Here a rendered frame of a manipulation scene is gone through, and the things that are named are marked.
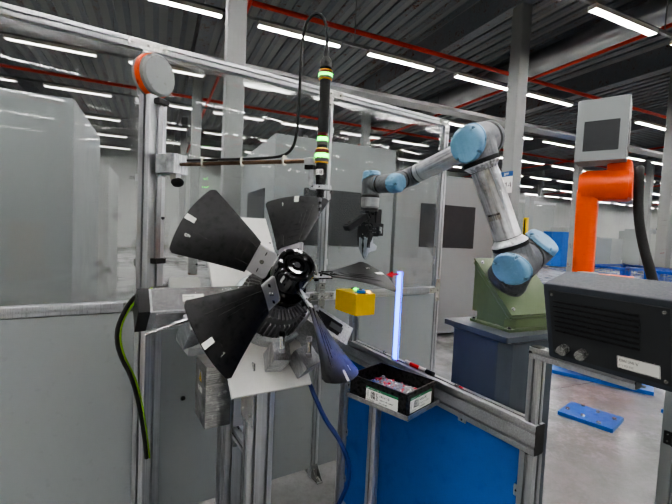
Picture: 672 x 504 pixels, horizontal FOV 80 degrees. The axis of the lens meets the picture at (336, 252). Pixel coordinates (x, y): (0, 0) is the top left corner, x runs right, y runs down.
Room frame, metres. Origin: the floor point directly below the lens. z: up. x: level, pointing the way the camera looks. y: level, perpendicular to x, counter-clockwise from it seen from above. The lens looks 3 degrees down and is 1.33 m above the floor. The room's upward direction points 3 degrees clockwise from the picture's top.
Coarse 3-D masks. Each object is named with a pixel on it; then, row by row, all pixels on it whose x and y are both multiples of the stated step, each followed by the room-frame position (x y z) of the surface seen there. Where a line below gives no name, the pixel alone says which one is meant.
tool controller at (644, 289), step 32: (544, 288) 0.94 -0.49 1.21; (576, 288) 0.87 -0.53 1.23; (608, 288) 0.83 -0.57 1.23; (640, 288) 0.81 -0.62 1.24; (576, 320) 0.88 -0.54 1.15; (608, 320) 0.82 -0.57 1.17; (640, 320) 0.77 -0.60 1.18; (576, 352) 0.88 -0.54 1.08; (608, 352) 0.84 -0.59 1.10; (640, 352) 0.79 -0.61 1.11
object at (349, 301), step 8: (336, 296) 1.74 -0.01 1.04; (344, 296) 1.69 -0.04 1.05; (352, 296) 1.64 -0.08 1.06; (360, 296) 1.63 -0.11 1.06; (368, 296) 1.65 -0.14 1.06; (336, 304) 1.74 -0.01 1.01; (344, 304) 1.68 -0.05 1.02; (352, 304) 1.63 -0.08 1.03; (360, 304) 1.63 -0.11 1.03; (368, 304) 1.65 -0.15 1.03; (352, 312) 1.63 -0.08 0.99; (360, 312) 1.63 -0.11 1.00; (368, 312) 1.65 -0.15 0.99
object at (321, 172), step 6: (324, 54) 1.26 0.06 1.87; (324, 60) 1.25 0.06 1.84; (330, 60) 1.26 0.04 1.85; (324, 66) 1.28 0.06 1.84; (330, 66) 1.26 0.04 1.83; (318, 162) 1.25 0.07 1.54; (318, 168) 1.25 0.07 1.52; (324, 168) 1.25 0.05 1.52; (318, 174) 1.25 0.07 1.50; (324, 174) 1.25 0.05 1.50; (318, 180) 1.25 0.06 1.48; (324, 180) 1.26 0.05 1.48; (318, 192) 1.26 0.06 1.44
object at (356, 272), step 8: (352, 264) 1.44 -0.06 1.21; (360, 264) 1.45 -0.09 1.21; (368, 264) 1.45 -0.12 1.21; (320, 272) 1.31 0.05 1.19; (328, 272) 1.30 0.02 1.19; (336, 272) 1.30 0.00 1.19; (344, 272) 1.31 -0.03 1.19; (352, 272) 1.32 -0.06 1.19; (360, 272) 1.34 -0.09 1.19; (368, 272) 1.36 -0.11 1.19; (360, 280) 1.26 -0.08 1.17; (368, 280) 1.28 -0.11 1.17; (376, 280) 1.31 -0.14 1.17; (384, 280) 1.33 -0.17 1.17; (392, 288) 1.29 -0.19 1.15
